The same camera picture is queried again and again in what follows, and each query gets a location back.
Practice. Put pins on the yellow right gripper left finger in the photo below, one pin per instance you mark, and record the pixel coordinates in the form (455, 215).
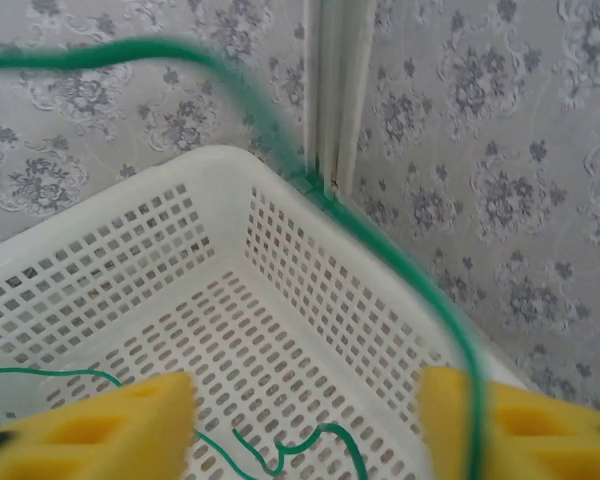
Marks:
(80, 435)

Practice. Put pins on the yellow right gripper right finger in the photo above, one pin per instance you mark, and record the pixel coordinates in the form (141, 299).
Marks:
(530, 435)

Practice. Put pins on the white plastic basket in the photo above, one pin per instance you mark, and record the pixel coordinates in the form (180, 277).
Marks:
(230, 165)

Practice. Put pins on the aluminium frame post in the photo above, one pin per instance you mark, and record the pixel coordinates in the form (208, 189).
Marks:
(330, 75)

